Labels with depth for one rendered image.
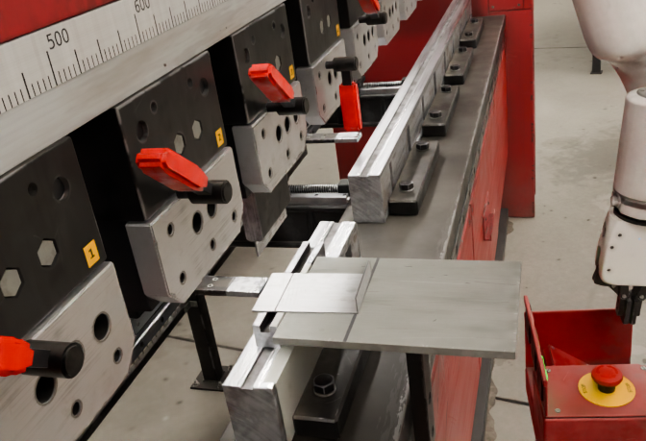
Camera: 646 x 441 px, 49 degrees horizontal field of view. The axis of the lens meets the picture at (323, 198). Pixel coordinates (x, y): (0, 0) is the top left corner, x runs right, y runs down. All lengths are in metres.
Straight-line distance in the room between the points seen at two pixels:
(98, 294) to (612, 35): 0.68
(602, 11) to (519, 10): 1.97
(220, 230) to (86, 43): 0.22
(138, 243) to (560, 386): 0.69
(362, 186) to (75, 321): 0.88
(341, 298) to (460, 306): 0.14
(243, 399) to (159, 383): 1.70
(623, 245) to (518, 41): 1.97
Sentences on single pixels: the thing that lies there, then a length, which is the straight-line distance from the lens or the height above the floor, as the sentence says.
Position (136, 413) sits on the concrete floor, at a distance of 2.42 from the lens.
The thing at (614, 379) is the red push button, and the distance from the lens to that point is 1.04.
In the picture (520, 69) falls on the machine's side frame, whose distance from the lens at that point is 2.96.
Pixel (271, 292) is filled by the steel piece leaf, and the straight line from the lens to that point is 0.89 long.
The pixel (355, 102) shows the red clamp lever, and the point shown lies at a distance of 0.91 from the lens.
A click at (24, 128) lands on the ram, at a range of 0.42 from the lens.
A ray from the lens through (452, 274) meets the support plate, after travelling 0.88.
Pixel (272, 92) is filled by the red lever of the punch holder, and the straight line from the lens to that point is 0.66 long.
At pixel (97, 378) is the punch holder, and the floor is 1.20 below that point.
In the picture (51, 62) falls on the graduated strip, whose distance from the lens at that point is 0.45.
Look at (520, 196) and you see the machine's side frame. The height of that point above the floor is 0.10.
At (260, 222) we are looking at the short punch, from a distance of 0.79.
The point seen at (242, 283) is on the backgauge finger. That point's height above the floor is 1.01.
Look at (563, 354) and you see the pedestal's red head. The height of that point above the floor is 0.74.
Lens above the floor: 1.46
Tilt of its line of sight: 24 degrees down
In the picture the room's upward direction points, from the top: 8 degrees counter-clockwise
